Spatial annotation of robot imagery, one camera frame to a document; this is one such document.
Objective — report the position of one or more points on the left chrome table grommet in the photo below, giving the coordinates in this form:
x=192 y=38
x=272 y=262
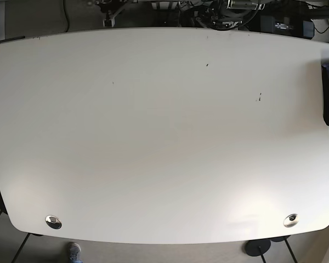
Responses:
x=53 y=222

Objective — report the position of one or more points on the chrome table grommet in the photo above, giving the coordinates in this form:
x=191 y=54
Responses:
x=53 y=222
x=291 y=220

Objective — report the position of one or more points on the grey sneaker shoe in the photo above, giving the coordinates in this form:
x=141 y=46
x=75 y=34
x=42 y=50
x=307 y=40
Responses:
x=74 y=252

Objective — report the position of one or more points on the black round stand base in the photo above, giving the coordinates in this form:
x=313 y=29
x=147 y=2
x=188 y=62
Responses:
x=257 y=247

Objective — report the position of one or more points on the right chrome table grommet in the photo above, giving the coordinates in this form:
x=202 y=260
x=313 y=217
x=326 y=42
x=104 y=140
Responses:
x=291 y=220

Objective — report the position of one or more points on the black electronics box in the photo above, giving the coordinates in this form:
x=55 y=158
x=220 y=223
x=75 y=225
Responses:
x=295 y=27

